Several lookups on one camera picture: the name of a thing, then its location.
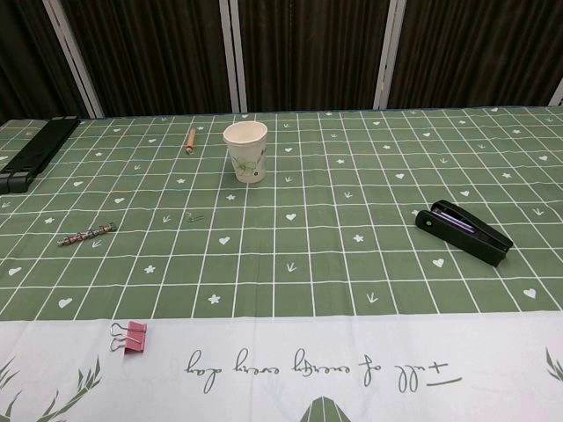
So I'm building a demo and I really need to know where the white floral paper cup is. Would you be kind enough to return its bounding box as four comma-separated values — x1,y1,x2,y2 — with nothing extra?
223,121,269,185

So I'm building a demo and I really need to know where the green grid pattern tablecloth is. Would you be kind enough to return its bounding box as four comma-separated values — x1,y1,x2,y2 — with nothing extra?
0,104,563,422

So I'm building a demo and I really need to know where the pink binder clip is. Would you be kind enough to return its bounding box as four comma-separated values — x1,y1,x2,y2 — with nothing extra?
109,321,148,354

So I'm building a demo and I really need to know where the black stapler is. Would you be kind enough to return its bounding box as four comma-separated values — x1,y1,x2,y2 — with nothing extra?
414,199,515,268

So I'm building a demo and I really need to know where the black folding stand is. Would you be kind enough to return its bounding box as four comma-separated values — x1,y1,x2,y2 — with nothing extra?
0,116,80,193

